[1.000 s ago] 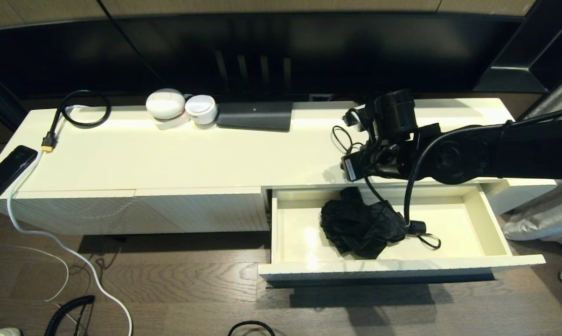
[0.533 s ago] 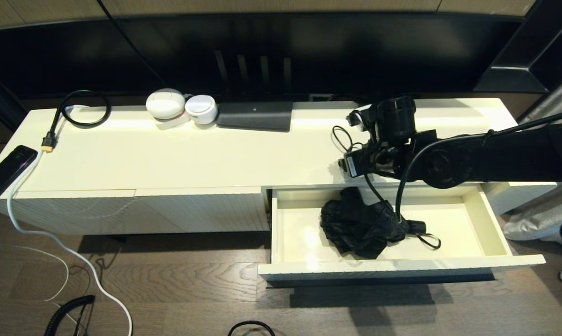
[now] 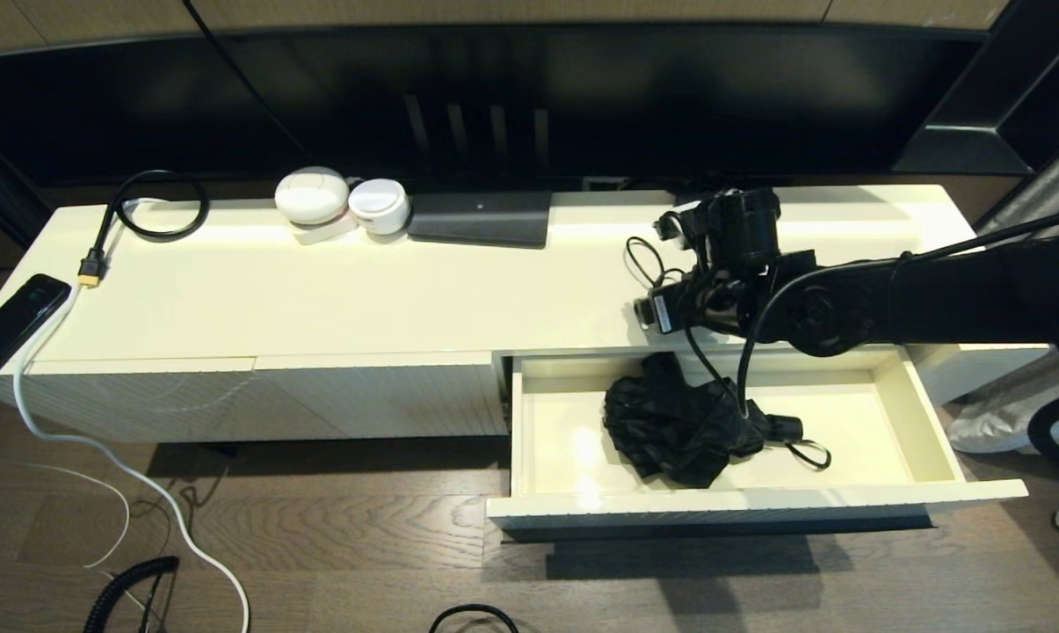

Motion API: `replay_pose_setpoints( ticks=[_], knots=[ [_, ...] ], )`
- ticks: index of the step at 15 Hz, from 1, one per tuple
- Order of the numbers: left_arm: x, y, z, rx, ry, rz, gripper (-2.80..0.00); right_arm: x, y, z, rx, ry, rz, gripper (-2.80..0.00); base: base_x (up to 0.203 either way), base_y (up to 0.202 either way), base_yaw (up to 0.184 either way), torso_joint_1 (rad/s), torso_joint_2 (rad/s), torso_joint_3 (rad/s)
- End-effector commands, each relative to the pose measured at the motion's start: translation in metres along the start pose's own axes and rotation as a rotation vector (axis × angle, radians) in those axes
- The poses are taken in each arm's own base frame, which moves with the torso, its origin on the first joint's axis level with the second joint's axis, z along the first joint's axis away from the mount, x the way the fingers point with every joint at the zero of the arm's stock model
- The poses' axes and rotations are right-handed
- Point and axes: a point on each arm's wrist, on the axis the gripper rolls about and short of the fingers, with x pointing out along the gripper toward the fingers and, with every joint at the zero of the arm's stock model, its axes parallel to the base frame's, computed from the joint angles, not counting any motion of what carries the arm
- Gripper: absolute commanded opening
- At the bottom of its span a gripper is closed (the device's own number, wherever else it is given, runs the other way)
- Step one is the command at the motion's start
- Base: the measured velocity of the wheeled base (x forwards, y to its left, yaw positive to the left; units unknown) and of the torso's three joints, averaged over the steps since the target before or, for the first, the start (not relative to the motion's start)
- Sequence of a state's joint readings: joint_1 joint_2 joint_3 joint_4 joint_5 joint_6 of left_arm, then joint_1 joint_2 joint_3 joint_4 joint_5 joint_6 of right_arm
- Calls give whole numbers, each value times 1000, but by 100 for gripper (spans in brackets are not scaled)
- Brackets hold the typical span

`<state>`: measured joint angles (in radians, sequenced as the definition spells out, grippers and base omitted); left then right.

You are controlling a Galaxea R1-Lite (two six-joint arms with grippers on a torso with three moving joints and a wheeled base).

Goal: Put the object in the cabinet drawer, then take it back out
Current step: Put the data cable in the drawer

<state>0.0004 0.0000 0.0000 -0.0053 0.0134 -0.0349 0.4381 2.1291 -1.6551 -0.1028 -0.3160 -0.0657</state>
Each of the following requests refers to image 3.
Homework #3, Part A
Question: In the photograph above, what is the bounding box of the thin black USB cable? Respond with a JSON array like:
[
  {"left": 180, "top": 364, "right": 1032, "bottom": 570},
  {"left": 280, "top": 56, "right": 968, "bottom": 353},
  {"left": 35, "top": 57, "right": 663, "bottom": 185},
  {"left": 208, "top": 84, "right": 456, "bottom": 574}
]
[{"left": 624, "top": 234, "right": 675, "bottom": 291}]

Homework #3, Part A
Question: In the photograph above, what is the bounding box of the black folding umbrella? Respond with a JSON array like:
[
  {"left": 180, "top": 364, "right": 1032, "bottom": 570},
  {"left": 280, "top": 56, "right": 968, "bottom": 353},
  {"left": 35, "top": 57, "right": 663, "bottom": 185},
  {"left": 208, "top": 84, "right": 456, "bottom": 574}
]
[{"left": 602, "top": 352, "right": 833, "bottom": 490}]

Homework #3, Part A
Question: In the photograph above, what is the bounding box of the white fluted drawer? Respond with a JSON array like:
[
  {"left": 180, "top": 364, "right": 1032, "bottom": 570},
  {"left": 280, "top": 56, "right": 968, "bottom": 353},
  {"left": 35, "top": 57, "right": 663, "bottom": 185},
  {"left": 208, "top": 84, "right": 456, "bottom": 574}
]
[{"left": 485, "top": 347, "right": 1029, "bottom": 535}]

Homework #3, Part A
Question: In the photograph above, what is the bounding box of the cream tv cabinet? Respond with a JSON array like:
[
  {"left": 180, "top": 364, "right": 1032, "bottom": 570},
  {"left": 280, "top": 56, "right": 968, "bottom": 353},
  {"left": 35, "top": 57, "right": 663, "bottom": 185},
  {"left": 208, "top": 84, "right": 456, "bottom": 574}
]
[{"left": 0, "top": 183, "right": 1050, "bottom": 445}]

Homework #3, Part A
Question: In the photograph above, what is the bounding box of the black flat set-top box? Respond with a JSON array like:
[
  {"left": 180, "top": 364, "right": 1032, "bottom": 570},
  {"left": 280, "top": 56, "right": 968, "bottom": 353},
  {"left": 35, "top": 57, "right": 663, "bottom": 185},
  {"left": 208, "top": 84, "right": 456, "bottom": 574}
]
[{"left": 406, "top": 191, "right": 554, "bottom": 250}]

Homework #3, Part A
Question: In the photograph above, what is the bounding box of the black television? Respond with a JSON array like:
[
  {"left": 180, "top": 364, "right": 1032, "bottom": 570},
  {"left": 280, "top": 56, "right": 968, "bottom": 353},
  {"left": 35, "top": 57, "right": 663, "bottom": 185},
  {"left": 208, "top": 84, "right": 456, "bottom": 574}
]
[{"left": 0, "top": 22, "right": 1000, "bottom": 190}]

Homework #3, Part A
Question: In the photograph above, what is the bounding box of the small white round device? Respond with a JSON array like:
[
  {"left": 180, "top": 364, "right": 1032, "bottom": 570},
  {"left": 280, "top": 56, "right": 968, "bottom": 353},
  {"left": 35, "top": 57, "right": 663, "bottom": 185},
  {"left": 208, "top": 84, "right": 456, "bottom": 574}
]
[{"left": 349, "top": 178, "right": 411, "bottom": 236}]

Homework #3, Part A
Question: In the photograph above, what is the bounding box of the white flat device base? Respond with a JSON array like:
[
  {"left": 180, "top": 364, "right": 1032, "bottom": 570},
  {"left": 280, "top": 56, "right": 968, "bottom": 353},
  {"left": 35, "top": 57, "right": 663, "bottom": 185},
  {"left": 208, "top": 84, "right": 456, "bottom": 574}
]
[{"left": 287, "top": 211, "right": 360, "bottom": 245}]

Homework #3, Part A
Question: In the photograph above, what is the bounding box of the grey curtain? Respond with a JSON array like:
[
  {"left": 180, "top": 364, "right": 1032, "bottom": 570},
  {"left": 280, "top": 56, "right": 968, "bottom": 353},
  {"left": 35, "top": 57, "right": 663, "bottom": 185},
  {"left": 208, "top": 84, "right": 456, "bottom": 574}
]
[{"left": 947, "top": 123, "right": 1059, "bottom": 546}]

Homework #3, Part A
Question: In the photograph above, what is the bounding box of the large white round device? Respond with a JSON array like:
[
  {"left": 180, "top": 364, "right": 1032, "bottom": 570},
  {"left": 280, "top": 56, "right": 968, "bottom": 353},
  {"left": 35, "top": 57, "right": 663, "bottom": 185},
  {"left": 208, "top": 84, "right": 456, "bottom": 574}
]
[{"left": 274, "top": 167, "right": 352, "bottom": 225}]

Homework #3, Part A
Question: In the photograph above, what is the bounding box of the black smartphone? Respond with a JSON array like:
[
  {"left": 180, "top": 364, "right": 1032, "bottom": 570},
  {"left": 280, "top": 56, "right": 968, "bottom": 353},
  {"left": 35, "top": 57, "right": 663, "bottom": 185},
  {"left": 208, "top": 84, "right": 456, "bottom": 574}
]
[{"left": 0, "top": 273, "right": 73, "bottom": 381}]

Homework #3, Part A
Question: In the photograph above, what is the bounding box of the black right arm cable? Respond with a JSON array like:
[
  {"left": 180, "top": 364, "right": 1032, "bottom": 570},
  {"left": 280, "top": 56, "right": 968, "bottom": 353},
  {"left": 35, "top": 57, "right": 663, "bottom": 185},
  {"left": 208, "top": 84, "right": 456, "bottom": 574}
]
[{"left": 683, "top": 255, "right": 846, "bottom": 418}]

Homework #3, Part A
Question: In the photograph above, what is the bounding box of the black cable with connector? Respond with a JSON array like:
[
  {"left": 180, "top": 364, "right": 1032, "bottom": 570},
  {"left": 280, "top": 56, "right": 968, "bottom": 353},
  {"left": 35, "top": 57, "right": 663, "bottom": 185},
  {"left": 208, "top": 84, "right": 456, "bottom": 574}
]
[{"left": 428, "top": 603, "right": 521, "bottom": 633}]

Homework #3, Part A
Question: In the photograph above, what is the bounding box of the black wall shelf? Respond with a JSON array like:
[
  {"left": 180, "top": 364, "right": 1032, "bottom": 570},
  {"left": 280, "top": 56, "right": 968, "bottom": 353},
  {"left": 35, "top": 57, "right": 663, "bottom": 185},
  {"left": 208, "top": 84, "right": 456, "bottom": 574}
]
[{"left": 889, "top": 0, "right": 1059, "bottom": 177}]

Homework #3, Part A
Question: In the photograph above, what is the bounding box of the thin black hanging cable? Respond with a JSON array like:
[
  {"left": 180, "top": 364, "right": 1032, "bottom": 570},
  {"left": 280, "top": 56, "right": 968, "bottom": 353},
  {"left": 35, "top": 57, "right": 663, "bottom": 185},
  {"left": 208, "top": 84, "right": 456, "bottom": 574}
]
[{"left": 182, "top": 0, "right": 315, "bottom": 164}]

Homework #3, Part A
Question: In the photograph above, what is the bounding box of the black HDMI cable yellow tip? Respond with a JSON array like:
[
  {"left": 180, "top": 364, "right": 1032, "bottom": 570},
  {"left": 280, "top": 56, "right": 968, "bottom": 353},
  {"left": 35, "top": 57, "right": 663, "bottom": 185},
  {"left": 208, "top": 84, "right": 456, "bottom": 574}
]
[{"left": 78, "top": 169, "right": 211, "bottom": 289}]

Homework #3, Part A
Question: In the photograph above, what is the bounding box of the thin white charging cable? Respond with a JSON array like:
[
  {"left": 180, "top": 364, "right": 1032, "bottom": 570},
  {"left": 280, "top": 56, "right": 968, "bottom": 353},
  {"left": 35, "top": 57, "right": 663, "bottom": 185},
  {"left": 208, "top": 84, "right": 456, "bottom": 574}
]
[{"left": 0, "top": 444, "right": 134, "bottom": 571}]

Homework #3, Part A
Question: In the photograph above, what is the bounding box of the black coiled cable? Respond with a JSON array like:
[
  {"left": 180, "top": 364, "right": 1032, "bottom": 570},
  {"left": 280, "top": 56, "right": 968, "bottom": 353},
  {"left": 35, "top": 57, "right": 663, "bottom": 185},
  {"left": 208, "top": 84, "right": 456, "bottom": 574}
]
[{"left": 83, "top": 556, "right": 181, "bottom": 633}]

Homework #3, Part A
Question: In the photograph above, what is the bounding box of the thick white power cable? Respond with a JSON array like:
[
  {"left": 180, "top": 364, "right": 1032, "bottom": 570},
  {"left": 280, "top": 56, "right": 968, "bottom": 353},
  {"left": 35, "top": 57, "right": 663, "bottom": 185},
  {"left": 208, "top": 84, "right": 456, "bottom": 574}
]
[{"left": 12, "top": 290, "right": 253, "bottom": 633}]

